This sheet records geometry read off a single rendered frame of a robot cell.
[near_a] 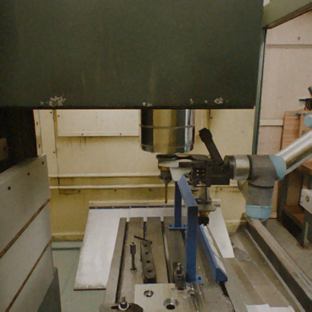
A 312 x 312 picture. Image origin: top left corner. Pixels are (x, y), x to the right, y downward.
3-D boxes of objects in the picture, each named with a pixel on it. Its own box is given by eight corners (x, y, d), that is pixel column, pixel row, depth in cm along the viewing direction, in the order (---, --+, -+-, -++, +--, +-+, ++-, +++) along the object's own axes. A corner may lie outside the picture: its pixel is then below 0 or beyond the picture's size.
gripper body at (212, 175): (190, 187, 80) (232, 187, 80) (192, 158, 78) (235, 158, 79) (186, 178, 87) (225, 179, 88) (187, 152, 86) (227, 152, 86)
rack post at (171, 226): (186, 225, 158) (187, 174, 151) (187, 230, 153) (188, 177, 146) (168, 225, 158) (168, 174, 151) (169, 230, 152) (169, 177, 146)
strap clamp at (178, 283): (180, 286, 110) (181, 251, 106) (185, 312, 97) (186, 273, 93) (172, 286, 109) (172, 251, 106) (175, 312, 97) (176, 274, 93)
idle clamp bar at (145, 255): (150, 253, 132) (149, 240, 130) (157, 291, 107) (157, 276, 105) (139, 254, 131) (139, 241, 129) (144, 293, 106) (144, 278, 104)
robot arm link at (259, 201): (263, 206, 94) (267, 175, 91) (274, 222, 83) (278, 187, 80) (239, 205, 94) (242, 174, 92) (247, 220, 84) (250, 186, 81)
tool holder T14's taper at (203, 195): (197, 197, 113) (198, 180, 111) (208, 197, 113) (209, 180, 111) (198, 201, 109) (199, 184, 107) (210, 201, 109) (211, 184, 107)
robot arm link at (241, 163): (250, 158, 79) (241, 151, 87) (234, 157, 79) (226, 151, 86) (248, 183, 80) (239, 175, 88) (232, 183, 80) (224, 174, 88)
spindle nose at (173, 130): (141, 142, 89) (141, 104, 87) (192, 143, 88) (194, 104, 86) (134, 154, 74) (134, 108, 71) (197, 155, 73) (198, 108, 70)
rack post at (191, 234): (201, 276, 115) (203, 208, 109) (203, 285, 110) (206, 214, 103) (177, 276, 115) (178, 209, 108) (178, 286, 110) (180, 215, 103)
